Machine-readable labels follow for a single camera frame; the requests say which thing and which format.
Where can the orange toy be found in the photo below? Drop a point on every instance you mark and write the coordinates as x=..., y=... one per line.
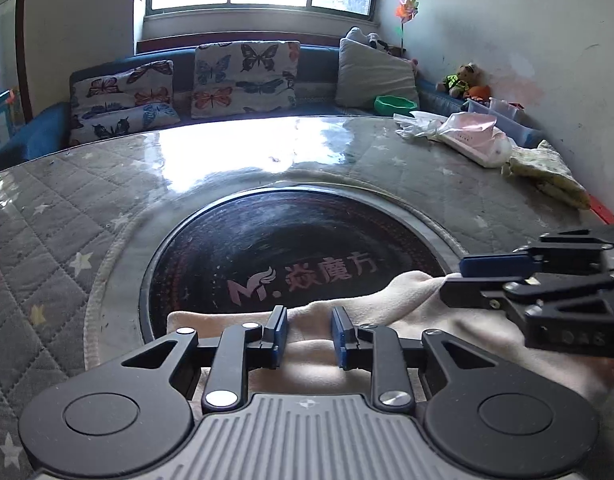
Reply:
x=479, y=91

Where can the yellow green folded blanket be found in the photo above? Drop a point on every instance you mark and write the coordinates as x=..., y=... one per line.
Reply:
x=547, y=170

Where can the colourful pinwheel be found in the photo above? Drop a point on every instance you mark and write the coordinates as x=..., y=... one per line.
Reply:
x=407, y=10

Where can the cream garment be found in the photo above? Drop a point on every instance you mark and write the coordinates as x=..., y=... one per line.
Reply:
x=487, y=330

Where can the black and white plush toy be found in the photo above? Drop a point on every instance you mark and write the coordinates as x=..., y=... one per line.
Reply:
x=374, y=40

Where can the dark wooden door frame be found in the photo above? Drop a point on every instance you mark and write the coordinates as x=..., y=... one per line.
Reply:
x=23, y=35

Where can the blue sofa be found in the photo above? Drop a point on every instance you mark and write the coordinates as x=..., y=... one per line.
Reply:
x=47, y=130

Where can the pink and white bag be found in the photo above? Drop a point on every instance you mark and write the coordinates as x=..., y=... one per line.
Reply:
x=474, y=137

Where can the grey pillow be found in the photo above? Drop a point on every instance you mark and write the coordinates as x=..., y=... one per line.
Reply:
x=372, y=75

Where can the small clear plastic container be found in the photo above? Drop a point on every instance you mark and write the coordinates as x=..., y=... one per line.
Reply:
x=504, y=107

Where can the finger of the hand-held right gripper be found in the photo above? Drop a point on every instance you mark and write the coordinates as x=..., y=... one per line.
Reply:
x=492, y=264
x=467, y=292

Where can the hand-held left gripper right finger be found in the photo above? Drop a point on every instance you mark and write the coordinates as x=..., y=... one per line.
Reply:
x=339, y=340

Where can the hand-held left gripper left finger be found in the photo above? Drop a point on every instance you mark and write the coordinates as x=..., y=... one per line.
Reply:
x=279, y=335

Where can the green bowl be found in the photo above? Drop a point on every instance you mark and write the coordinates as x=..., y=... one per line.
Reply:
x=394, y=104

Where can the red plastic stool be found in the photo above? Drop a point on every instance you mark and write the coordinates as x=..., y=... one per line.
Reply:
x=604, y=215

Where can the white plastic bag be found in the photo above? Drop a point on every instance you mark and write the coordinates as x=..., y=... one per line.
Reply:
x=417, y=125

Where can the teddy bear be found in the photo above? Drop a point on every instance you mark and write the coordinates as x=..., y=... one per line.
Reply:
x=464, y=80

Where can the clear plastic storage box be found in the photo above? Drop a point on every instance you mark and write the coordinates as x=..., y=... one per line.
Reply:
x=524, y=132

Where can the round black induction cooktop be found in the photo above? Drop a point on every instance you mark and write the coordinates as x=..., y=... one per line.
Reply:
x=267, y=240

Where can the butterfly print pillow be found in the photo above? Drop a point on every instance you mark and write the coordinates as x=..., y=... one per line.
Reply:
x=122, y=122
x=244, y=80
x=122, y=82

